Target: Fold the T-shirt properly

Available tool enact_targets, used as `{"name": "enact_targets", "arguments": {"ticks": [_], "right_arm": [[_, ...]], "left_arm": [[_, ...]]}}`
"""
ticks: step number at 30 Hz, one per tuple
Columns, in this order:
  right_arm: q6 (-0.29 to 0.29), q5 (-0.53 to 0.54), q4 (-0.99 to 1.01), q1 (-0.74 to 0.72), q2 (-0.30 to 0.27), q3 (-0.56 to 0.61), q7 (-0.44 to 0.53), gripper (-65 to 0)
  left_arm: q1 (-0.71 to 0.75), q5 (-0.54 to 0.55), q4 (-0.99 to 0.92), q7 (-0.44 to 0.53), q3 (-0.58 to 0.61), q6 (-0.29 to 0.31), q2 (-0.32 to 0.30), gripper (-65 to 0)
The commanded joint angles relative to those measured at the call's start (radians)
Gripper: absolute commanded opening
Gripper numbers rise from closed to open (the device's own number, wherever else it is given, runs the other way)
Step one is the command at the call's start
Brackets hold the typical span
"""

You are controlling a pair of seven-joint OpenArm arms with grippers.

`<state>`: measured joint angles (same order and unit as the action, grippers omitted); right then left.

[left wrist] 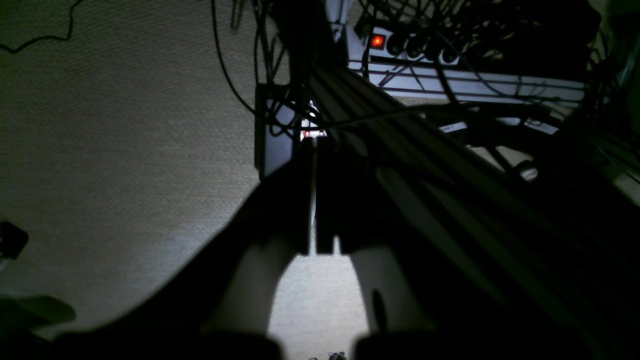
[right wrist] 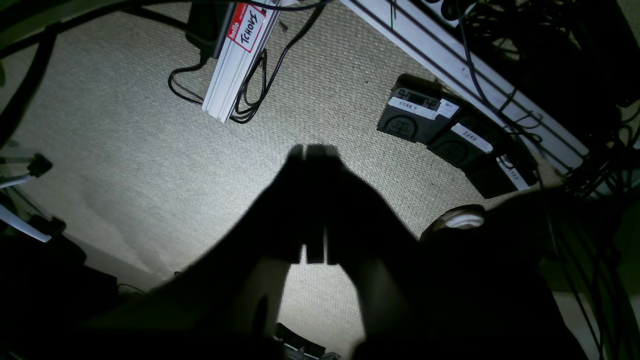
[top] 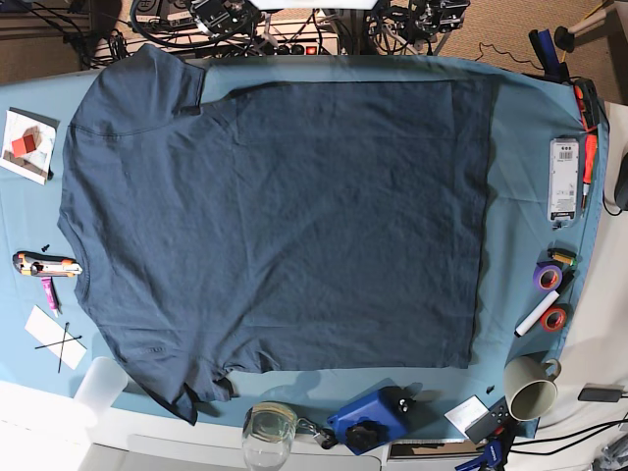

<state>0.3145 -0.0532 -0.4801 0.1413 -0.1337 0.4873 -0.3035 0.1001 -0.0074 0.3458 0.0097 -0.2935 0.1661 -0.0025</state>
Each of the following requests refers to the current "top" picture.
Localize black hairpin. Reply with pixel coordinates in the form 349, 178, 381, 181
34, 336, 82, 349
57, 322, 70, 374

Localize light blue table cloth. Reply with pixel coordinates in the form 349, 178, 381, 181
1, 56, 610, 438

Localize white small box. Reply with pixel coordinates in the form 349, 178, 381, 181
445, 395, 489, 438

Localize white paper card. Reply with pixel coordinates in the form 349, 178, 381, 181
25, 306, 86, 370

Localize white marker pen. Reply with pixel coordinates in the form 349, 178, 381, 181
514, 289, 560, 338

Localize pink glue tube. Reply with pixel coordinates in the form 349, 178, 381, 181
41, 277, 60, 317

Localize blue spring clamp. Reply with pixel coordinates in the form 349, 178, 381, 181
454, 432, 515, 471

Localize clear drinking glass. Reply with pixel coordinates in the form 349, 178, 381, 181
241, 401, 298, 470

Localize black power adapter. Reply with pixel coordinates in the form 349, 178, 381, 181
577, 385, 627, 403

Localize beige ceramic mug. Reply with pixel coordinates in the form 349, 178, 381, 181
503, 356, 562, 422

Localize orange black tool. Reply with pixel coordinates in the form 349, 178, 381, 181
573, 78, 600, 132

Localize orange grey utility knife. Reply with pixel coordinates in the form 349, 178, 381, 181
12, 251, 82, 278

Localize purple tape roll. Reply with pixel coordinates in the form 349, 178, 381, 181
533, 261, 563, 292

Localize red handled screwdriver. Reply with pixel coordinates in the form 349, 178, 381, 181
581, 132, 598, 211

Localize red tape roll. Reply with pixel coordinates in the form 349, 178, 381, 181
540, 304, 568, 333

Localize small metal padlock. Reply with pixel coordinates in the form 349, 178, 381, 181
297, 418, 339, 450

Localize dark blue T-shirt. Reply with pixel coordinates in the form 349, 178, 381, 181
58, 46, 494, 423

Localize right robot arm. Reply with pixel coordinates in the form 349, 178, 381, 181
185, 0, 259, 41

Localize booklet with red cube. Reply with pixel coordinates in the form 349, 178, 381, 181
1, 107, 59, 185

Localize small green yellow battery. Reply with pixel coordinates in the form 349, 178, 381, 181
547, 247, 578, 267

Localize grey remote control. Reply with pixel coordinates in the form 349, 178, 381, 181
465, 396, 510, 445

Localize translucent plastic cup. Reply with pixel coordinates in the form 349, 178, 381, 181
74, 357, 129, 420

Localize black power strip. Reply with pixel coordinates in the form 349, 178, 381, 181
244, 41, 340, 57

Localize blue clamp block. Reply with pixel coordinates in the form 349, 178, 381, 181
326, 387, 415, 455

